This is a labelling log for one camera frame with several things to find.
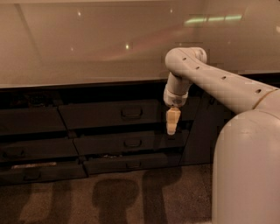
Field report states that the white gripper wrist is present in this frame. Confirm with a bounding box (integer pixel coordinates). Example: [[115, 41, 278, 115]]
[[163, 88, 188, 136]]

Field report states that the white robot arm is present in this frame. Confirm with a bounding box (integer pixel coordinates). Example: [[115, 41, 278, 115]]
[[164, 47, 280, 224]]

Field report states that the dark cabinet door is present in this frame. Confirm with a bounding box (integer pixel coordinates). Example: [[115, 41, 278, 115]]
[[180, 93, 235, 165]]

